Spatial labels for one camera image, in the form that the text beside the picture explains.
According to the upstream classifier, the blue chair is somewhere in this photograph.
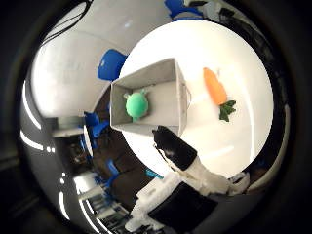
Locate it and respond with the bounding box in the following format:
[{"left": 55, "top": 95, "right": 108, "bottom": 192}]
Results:
[
  {"left": 104, "top": 158, "right": 121, "bottom": 188},
  {"left": 97, "top": 48, "right": 129, "bottom": 83},
  {"left": 163, "top": 0, "right": 204, "bottom": 21},
  {"left": 83, "top": 111, "right": 110, "bottom": 140}
]

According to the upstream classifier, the black cable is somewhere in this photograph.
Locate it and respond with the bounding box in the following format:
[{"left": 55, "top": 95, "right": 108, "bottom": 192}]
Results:
[{"left": 41, "top": 0, "right": 95, "bottom": 45}]

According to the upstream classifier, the grey open box container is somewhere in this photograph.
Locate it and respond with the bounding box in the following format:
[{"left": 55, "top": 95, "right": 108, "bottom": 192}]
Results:
[{"left": 109, "top": 58, "right": 192, "bottom": 137}]

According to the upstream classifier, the orange carrot plush toy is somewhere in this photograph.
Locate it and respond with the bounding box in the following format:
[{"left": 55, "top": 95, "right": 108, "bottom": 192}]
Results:
[{"left": 202, "top": 66, "right": 238, "bottom": 123}]

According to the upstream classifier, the green turtle plush toy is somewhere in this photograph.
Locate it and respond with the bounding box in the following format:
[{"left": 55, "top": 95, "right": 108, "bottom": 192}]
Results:
[{"left": 123, "top": 89, "right": 151, "bottom": 123}]

